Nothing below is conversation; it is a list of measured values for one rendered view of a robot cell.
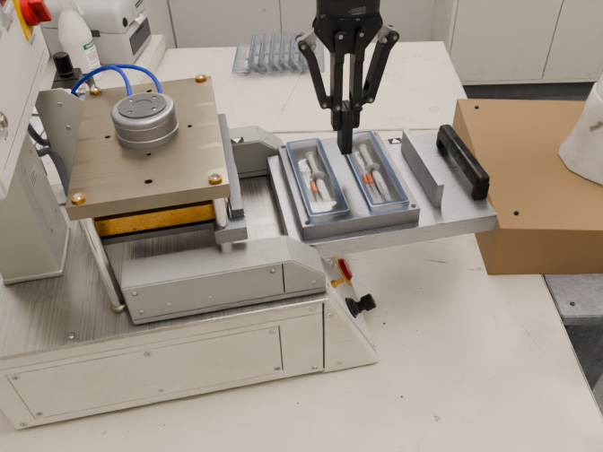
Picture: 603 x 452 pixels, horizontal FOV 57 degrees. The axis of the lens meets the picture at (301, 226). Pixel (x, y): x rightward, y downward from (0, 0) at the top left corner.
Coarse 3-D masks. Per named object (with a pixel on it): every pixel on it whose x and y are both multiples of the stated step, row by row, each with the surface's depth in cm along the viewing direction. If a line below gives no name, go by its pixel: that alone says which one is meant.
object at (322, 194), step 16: (288, 144) 87; (304, 144) 87; (320, 144) 87; (304, 160) 84; (320, 160) 84; (304, 176) 81; (320, 176) 81; (304, 192) 78; (320, 192) 78; (336, 192) 78; (320, 208) 76; (336, 208) 76
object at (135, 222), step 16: (160, 208) 68; (176, 208) 68; (192, 208) 68; (208, 208) 69; (112, 224) 68; (128, 224) 68; (144, 224) 69; (160, 224) 69; (176, 224) 70; (192, 224) 70; (208, 224) 71; (112, 240) 69; (128, 240) 70
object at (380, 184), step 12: (360, 132) 89; (360, 144) 87; (372, 144) 87; (348, 156) 85; (360, 156) 84; (372, 156) 84; (384, 156) 84; (360, 168) 82; (372, 168) 82; (384, 168) 82; (360, 180) 80; (372, 180) 80; (384, 180) 80; (396, 180) 80; (372, 192) 78; (384, 192) 78; (396, 192) 78; (372, 204) 76
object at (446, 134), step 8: (440, 128) 89; (448, 128) 88; (440, 136) 90; (448, 136) 87; (456, 136) 87; (440, 144) 91; (448, 144) 87; (456, 144) 85; (464, 144) 85; (456, 152) 84; (464, 152) 83; (456, 160) 85; (464, 160) 82; (472, 160) 82; (464, 168) 83; (472, 168) 81; (480, 168) 80; (472, 176) 80; (480, 176) 79; (488, 176) 79; (472, 184) 81; (480, 184) 79; (488, 184) 80; (472, 192) 81; (480, 192) 80
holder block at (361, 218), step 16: (336, 144) 89; (384, 144) 88; (288, 160) 86; (336, 160) 86; (288, 176) 83; (336, 176) 82; (352, 176) 82; (400, 176) 82; (352, 192) 80; (304, 208) 77; (352, 208) 77; (368, 208) 77; (400, 208) 77; (416, 208) 76; (304, 224) 75; (320, 224) 75; (336, 224) 75; (352, 224) 76; (368, 224) 76; (384, 224) 77; (400, 224) 78
